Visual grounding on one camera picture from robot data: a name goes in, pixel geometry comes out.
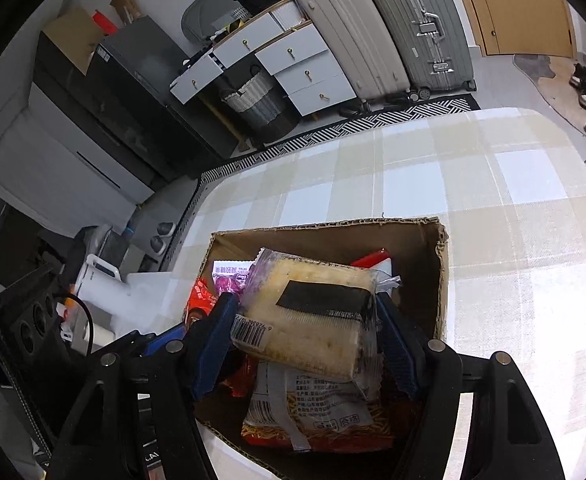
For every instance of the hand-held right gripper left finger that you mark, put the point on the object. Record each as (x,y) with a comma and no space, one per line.
(215,350)

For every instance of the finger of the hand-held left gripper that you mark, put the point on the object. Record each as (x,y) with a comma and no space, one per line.
(165,334)

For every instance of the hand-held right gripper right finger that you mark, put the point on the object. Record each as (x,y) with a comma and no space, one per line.
(400,355)

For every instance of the red chip bag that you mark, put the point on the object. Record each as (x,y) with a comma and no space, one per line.
(238,377)

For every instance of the red cookie packet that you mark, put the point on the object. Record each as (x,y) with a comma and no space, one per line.
(200,300)

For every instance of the purple candy bag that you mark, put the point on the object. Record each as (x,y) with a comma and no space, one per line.
(230,277)

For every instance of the yellow cake packet black label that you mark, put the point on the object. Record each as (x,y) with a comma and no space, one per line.
(313,320)

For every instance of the brown cardboard box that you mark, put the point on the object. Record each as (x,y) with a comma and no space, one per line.
(413,260)

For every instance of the red white noodle snack packet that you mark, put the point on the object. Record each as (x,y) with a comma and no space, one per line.
(373,260)
(323,425)

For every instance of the white kettle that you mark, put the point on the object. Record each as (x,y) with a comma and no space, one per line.
(100,280)

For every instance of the pair of grey slippers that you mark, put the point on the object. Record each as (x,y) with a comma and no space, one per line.
(163,236)

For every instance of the black power strip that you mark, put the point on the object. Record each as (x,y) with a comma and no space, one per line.
(30,322)

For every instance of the black white patterned rug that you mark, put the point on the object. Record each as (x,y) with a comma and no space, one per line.
(353,127)

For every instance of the black refrigerator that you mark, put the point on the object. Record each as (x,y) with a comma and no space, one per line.
(143,95)

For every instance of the white grey woven basket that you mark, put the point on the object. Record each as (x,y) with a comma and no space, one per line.
(255,102)

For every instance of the white drawer desk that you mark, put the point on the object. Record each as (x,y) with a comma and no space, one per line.
(293,57)

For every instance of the brown door mat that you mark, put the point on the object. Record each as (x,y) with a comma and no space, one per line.
(553,85)

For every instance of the flat brown cardboard sheet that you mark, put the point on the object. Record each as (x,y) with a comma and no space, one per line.
(70,37)

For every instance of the beige suitcase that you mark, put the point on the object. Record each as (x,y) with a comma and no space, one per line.
(348,35)

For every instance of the grey plastic lid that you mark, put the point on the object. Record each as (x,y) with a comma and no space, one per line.
(213,10)

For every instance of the silver suitcase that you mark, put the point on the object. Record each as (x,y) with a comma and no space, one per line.
(418,25)

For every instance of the wooden door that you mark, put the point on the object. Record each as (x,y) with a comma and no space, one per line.
(513,5)

